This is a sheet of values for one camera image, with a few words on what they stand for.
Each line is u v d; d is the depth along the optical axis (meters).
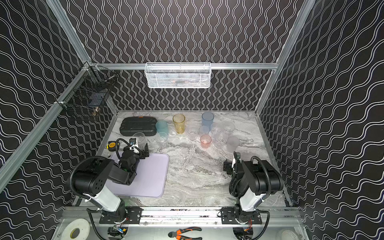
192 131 1.07
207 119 0.98
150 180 0.92
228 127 1.06
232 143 0.93
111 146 0.98
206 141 1.04
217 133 1.01
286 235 0.70
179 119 0.98
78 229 0.71
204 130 1.04
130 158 0.73
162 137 1.00
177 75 1.38
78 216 0.75
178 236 0.69
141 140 0.94
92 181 0.46
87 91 0.94
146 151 0.87
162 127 1.04
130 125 1.03
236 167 0.69
